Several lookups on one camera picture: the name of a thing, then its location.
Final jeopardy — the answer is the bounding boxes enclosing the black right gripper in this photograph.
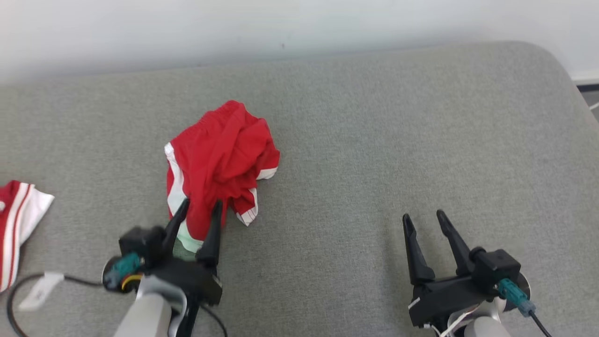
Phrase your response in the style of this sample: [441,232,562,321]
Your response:
[402,210,499,327]

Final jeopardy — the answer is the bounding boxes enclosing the left black camera cable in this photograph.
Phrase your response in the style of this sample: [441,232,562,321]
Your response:
[7,273,106,337]

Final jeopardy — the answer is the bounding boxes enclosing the white left cable label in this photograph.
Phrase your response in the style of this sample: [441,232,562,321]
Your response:
[18,271,65,312]

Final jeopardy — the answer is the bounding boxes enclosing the grey fabric sofa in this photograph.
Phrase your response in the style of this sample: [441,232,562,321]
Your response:
[0,41,599,337]

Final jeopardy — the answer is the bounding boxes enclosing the teal left cable connector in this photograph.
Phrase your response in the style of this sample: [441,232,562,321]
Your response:
[104,253,142,290]

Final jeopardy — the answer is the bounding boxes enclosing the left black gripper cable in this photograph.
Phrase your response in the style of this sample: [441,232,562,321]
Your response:
[199,303,229,337]

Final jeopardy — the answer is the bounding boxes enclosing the red white basketball jersey shirt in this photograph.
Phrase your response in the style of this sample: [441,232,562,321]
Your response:
[0,180,55,293]

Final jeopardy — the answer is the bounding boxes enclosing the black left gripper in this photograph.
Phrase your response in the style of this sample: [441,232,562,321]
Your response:
[152,198,223,306]

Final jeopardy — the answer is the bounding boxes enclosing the red shorts with white stripe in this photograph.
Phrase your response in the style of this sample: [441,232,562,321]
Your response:
[164,100,281,254]

